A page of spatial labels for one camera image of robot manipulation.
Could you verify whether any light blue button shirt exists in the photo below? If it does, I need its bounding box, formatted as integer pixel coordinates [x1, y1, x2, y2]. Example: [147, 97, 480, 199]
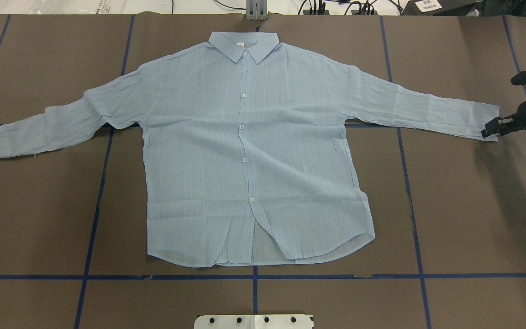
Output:
[0, 32, 500, 267]

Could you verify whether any aluminium frame post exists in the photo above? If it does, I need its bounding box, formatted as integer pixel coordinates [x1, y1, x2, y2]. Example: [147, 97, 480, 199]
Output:
[246, 0, 268, 21]

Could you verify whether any white camera mast base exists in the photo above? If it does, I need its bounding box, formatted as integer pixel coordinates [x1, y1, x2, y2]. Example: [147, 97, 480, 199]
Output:
[194, 314, 315, 329]

